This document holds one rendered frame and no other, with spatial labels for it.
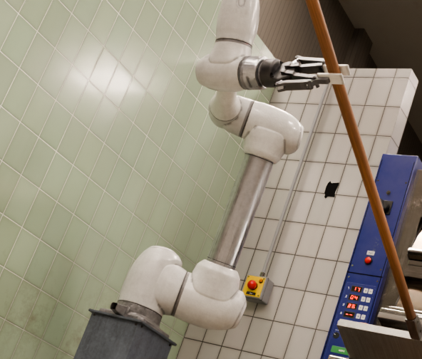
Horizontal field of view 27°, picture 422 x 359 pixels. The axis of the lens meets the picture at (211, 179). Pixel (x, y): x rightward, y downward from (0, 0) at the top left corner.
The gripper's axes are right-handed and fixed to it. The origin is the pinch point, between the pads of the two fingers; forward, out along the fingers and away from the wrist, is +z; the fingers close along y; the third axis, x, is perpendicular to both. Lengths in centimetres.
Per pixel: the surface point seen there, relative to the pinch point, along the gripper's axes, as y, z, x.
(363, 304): -37, -44, -137
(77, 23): -37, -122, -6
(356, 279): -46, -50, -134
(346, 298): -38, -51, -137
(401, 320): -27, -22, -129
